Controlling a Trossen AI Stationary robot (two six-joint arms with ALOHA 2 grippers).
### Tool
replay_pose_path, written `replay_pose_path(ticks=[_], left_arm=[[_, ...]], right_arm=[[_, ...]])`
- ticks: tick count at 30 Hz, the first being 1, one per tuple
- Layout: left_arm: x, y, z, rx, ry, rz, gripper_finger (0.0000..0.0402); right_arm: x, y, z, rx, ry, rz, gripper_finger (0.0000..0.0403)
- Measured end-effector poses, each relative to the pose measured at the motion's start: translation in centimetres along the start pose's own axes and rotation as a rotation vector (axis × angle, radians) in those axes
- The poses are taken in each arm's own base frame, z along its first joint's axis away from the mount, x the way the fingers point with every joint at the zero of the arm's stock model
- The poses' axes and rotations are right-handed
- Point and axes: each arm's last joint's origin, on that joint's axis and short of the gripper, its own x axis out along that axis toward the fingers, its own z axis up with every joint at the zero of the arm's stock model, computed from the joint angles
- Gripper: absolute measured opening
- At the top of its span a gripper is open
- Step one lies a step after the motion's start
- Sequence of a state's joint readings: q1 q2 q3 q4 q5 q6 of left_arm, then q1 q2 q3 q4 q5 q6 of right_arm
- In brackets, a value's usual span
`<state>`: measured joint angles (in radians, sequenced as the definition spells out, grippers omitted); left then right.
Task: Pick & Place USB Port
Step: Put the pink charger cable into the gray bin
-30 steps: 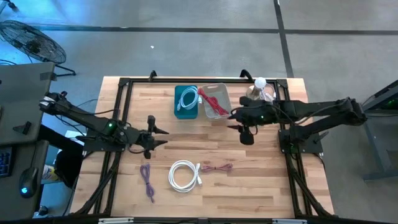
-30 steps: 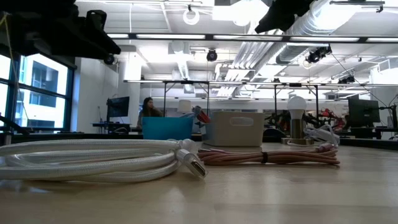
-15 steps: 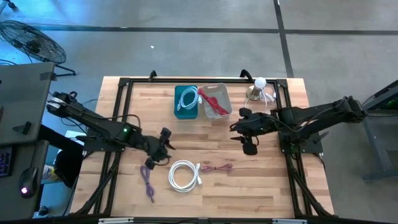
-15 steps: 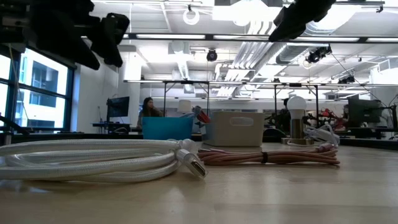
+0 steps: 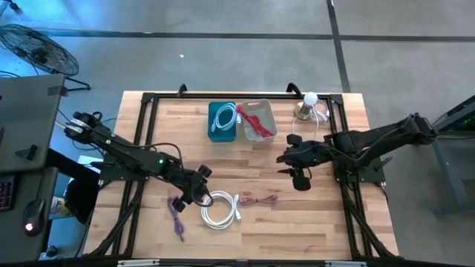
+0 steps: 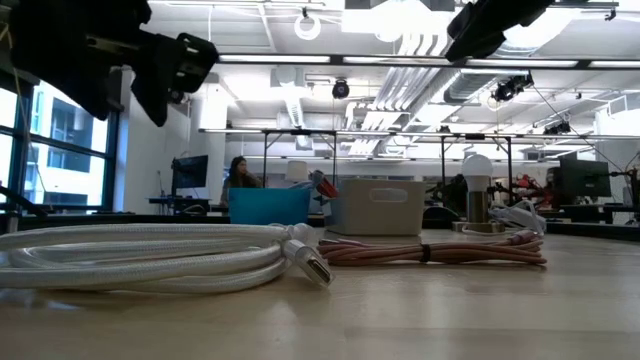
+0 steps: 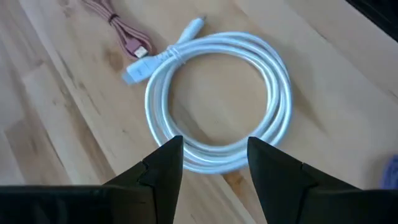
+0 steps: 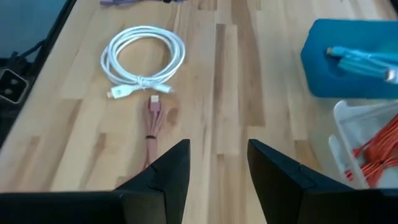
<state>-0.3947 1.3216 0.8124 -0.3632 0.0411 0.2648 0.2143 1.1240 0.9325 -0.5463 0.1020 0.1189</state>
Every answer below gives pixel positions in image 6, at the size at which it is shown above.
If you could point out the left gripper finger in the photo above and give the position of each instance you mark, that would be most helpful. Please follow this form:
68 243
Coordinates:
195 62
152 80

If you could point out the black computer monitor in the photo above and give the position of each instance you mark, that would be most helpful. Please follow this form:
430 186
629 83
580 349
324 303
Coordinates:
190 172
585 177

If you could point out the white plastic bin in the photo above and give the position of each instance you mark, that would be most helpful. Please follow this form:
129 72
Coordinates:
375 215

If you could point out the person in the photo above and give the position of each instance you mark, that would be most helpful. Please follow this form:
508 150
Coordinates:
240 177

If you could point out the black dome camera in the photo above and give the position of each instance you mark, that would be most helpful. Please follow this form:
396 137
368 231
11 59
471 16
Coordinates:
341 89

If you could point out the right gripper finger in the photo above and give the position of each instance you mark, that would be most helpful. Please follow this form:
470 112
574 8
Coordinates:
485 27

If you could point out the black rig frame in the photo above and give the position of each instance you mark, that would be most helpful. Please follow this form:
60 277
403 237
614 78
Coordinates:
265 155
509 165

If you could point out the white lampshade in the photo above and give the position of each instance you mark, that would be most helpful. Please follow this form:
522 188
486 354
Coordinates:
297 171

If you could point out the teal plastic bin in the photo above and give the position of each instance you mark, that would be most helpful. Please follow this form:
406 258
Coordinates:
270 205

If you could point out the brass lamp with white bulb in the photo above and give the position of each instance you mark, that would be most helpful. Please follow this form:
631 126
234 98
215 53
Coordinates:
477 172

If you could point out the black overhead light beam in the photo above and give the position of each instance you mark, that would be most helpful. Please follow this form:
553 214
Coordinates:
337 59

